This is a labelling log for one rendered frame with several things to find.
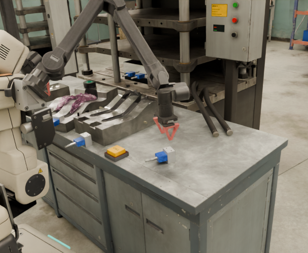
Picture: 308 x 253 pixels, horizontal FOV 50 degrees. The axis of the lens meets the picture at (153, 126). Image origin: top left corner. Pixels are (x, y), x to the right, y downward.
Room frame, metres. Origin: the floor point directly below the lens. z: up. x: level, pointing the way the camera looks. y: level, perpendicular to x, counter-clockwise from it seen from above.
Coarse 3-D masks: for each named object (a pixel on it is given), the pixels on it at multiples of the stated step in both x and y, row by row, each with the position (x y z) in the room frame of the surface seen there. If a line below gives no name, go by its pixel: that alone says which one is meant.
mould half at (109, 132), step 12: (120, 96) 1.80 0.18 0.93; (132, 96) 1.77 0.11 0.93; (108, 108) 1.73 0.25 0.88; (120, 108) 1.70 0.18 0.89; (144, 108) 1.62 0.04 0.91; (156, 108) 1.68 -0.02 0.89; (84, 120) 1.56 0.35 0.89; (96, 120) 1.55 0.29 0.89; (120, 120) 1.54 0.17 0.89; (132, 120) 1.56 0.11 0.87; (84, 132) 1.55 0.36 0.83; (96, 132) 1.47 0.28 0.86; (108, 132) 1.46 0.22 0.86; (120, 132) 1.51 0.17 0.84; (132, 132) 1.56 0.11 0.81; (108, 144) 1.45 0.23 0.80
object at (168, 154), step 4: (164, 148) 1.28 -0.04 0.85; (168, 148) 1.27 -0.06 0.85; (160, 152) 1.26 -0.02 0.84; (164, 152) 1.26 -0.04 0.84; (168, 152) 1.24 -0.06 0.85; (172, 152) 1.24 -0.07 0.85; (156, 156) 1.24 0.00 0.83; (160, 156) 1.23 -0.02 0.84; (164, 156) 1.23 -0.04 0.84; (168, 156) 1.23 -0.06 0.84; (172, 156) 1.24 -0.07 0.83; (148, 160) 1.22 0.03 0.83; (152, 160) 1.23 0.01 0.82; (160, 160) 1.22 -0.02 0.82; (164, 160) 1.23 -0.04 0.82; (168, 160) 1.23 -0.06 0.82; (172, 160) 1.24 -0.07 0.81
